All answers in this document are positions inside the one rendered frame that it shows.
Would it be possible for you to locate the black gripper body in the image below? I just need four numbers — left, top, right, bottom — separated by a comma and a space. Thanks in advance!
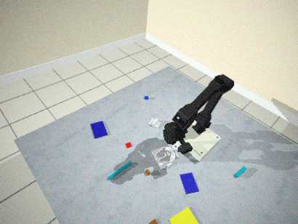
164, 122, 193, 154

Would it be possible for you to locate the small cyan rectangular block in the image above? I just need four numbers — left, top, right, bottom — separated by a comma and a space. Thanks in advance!
234, 167, 247, 177

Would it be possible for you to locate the yellow flat rectangular plate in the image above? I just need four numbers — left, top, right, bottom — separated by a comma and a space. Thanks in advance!
169, 208, 198, 224

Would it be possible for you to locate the teal flat bar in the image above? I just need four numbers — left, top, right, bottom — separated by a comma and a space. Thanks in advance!
108, 162, 132, 180

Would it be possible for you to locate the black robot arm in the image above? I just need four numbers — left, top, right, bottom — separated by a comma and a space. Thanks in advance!
163, 74, 234, 145

